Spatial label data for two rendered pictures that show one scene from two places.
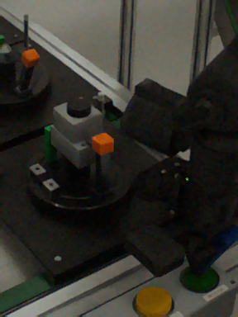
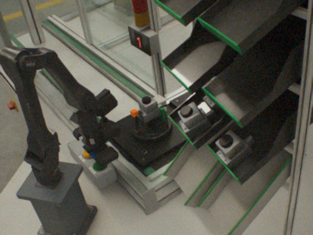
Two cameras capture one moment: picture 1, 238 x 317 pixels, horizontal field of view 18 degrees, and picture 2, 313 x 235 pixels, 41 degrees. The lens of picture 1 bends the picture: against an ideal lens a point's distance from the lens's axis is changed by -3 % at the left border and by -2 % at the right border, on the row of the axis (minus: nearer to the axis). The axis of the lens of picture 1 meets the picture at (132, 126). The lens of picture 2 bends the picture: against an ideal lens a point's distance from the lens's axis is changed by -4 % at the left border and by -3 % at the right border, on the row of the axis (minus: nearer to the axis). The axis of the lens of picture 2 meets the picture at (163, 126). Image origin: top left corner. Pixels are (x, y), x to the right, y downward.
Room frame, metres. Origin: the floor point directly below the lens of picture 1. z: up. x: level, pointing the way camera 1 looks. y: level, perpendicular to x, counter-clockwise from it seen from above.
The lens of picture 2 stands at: (0.95, -1.00, 1.88)
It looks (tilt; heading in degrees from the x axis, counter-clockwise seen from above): 40 degrees down; 99
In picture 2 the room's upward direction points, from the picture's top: 8 degrees counter-clockwise
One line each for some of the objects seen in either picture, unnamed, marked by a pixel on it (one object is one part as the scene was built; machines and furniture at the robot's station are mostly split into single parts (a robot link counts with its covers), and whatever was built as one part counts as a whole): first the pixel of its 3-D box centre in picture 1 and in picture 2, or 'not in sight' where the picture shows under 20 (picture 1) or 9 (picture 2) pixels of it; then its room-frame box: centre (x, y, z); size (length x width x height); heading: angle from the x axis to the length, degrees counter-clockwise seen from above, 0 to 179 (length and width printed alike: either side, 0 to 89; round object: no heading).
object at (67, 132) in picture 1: (73, 124); (150, 106); (0.75, 0.07, 1.06); 0.08 x 0.04 x 0.07; 40
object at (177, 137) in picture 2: (78, 190); (151, 131); (0.74, 0.07, 0.96); 0.24 x 0.24 x 0.02; 40
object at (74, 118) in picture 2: (220, 144); (86, 116); (0.59, -0.09, 1.16); 0.09 x 0.06 x 0.07; 56
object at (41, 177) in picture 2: not in sight; (47, 172); (0.49, -0.24, 1.09); 0.07 x 0.07 x 0.06; 77
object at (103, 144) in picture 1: (98, 160); (137, 118); (0.71, 0.04, 1.04); 0.04 x 0.02 x 0.08; 40
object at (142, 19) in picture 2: not in sight; (141, 17); (0.74, 0.26, 1.28); 0.05 x 0.05 x 0.05
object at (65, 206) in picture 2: not in sight; (59, 202); (0.49, -0.24, 0.96); 0.15 x 0.15 x 0.20; 77
